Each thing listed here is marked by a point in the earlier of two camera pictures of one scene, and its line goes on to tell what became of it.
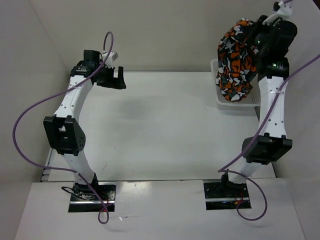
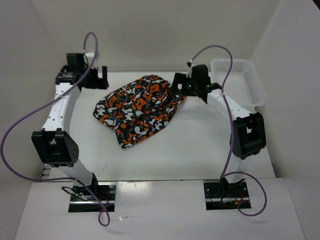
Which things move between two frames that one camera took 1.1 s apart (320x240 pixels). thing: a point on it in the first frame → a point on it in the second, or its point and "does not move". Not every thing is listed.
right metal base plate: [225, 195] does not move
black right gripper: [258, 25] → [180, 78]
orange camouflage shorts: [236, 62] → [138, 110]
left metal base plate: [83, 199] does not move
